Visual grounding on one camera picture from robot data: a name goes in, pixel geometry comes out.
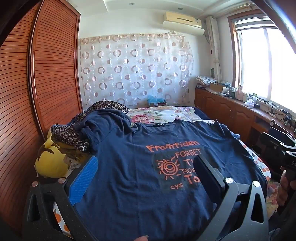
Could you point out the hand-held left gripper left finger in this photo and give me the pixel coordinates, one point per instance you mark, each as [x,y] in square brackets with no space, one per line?
[85,180]

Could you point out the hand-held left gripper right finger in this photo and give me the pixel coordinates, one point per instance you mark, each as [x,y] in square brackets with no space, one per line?
[204,176]

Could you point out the navy printed t-shirt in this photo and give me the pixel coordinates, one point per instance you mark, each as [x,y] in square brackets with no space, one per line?
[129,176]

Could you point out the person's right hand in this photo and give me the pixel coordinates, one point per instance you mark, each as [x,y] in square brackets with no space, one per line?
[283,187]

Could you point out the person's left hand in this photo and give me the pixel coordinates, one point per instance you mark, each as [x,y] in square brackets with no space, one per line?
[138,238]

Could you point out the orange fruit print sheet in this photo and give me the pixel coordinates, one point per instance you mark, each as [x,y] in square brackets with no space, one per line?
[263,169]

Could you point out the yellow plush toy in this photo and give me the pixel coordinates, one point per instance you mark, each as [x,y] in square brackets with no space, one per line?
[52,162]

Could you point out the long wooden cabinet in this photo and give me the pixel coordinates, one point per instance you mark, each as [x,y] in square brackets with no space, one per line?
[231,113]

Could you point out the plain navy garment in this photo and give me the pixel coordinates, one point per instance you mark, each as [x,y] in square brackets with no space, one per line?
[104,122]

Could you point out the navy bed blanket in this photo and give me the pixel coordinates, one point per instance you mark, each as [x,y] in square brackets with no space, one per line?
[203,114]

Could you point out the pink bottle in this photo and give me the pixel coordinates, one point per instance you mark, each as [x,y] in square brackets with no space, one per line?
[239,92]

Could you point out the floral blanket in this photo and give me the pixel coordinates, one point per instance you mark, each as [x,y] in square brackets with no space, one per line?
[159,114]

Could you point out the cardboard box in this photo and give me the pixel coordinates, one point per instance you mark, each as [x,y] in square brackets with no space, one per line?
[216,87]

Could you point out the window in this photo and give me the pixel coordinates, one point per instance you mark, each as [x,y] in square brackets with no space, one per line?
[266,62]

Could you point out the stack of folded cloths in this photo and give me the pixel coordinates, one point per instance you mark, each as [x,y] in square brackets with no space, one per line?
[205,80]

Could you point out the tied beige window curtain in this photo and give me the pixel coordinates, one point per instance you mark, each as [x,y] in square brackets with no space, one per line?
[214,46]

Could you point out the sheer circle-patterned curtain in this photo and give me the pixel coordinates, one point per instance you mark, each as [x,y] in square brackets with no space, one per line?
[136,69]

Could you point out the wall air conditioner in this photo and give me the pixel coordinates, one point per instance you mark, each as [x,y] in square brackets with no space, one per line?
[182,23]

